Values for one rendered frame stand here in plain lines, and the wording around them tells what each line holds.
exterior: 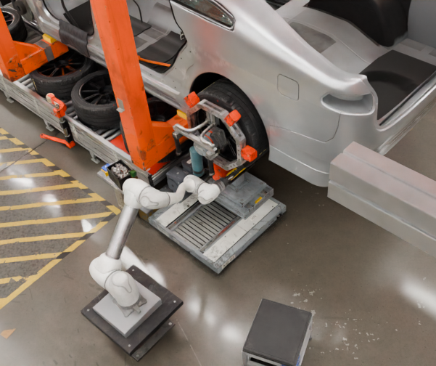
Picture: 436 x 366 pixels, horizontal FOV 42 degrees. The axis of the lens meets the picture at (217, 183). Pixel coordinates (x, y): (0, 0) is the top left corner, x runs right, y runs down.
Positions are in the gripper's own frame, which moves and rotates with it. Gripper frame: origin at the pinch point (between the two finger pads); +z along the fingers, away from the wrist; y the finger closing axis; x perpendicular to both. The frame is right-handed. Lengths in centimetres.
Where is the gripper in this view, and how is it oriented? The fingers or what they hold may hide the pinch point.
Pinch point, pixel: (239, 168)
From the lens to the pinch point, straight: 423.7
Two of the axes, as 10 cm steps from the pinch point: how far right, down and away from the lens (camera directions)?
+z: 6.8, -5.6, 4.7
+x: -5.7, -8.1, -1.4
